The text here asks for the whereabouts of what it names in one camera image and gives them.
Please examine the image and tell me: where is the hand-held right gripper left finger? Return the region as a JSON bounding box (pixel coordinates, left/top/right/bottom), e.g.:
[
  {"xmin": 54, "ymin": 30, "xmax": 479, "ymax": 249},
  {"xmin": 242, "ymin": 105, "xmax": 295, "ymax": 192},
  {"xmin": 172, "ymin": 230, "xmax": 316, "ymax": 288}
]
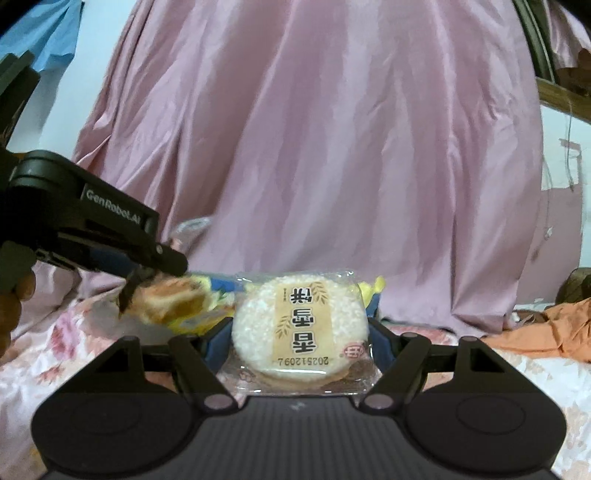
[{"xmin": 91, "ymin": 318, "xmax": 239, "ymax": 412}]

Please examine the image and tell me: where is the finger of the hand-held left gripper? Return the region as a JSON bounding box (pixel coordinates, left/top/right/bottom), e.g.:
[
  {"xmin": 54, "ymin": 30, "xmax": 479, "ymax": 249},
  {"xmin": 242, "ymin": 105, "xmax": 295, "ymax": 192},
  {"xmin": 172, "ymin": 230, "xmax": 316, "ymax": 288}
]
[
  {"xmin": 117, "ymin": 268, "xmax": 155, "ymax": 320},
  {"xmin": 39, "ymin": 233, "xmax": 189, "ymax": 279}
]

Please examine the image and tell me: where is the brown cloth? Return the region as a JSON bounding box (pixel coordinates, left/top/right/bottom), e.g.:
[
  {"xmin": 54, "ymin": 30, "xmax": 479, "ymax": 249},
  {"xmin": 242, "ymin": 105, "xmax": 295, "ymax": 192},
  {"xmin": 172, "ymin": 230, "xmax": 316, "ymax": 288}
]
[{"xmin": 555, "ymin": 267, "xmax": 591, "ymax": 306}]

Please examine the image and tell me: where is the round rice cracker packet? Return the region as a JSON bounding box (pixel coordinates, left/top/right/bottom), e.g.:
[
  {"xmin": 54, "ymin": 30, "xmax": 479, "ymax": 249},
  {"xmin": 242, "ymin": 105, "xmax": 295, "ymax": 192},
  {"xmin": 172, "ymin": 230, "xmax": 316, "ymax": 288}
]
[{"xmin": 216, "ymin": 272, "xmax": 385, "ymax": 398}]

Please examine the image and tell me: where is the wooden frame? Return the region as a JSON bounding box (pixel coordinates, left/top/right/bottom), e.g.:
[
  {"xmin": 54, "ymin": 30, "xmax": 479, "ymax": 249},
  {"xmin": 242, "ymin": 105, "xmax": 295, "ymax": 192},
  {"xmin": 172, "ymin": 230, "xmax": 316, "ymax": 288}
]
[{"xmin": 512, "ymin": 0, "xmax": 591, "ymax": 117}]

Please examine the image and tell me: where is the person's left hand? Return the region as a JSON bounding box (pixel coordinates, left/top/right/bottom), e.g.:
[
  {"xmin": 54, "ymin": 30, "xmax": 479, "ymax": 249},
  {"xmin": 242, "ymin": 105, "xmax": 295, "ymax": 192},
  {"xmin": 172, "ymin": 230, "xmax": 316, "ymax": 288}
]
[{"xmin": 0, "ymin": 269, "xmax": 37, "ymax": 355}]

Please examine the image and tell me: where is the blue cloth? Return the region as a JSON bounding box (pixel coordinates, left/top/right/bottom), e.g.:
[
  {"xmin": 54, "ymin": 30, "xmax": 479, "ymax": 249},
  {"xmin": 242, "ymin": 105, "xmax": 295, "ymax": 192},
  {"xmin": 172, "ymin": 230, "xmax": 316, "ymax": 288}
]
[{"xmin": 0, "ymin": 0, "xmax": 85, "ymax": 75}]

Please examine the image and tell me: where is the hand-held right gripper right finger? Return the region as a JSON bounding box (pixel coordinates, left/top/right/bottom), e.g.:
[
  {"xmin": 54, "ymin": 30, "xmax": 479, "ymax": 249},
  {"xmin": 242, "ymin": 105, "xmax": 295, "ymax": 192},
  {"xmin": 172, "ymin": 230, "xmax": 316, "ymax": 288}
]
[{"xmin": 361, "ymin": 318, "xmax": 503, "ymax": 412}]

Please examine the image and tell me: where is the brown snack packet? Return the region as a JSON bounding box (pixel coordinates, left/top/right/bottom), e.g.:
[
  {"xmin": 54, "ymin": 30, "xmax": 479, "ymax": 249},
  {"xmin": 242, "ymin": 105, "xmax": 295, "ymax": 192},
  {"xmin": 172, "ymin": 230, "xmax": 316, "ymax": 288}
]
[{"xmin": 131, "ymin": 275, "xmax": 211, "ymax": 326}]

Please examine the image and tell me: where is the pink quilt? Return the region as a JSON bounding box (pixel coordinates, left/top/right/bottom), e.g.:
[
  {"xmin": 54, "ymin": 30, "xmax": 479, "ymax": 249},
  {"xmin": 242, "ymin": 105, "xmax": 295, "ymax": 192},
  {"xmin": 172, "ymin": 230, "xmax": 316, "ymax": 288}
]
[{"xmin": 71, "ymin": 0, "xmax": 546, "ymax": 325}]

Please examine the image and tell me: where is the orange cloth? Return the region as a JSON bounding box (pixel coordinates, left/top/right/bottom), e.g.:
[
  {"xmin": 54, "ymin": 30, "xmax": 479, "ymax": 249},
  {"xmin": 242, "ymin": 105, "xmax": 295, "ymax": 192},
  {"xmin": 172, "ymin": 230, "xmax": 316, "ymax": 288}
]
[{"xmin": 484, "ymin": 296, "xmax": 591, "ymax": 366}]

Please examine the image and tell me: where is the crumpled clear plastic packet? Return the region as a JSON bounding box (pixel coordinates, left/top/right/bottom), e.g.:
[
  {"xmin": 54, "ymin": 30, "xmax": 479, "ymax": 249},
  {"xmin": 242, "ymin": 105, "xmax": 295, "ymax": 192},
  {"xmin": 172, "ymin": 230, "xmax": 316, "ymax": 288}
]
[{"xmin": 172, "ymin": 218, "xmax": 214, "ymax": 253}]

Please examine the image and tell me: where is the floral bedsheet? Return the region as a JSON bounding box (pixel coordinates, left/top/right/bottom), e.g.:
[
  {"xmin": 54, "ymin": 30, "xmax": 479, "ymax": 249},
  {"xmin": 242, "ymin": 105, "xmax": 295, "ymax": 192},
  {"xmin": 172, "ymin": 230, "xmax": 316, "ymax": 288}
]
[{"xmin": 0, "ymin": 263, "xmax": 591, "ymax": 480}]

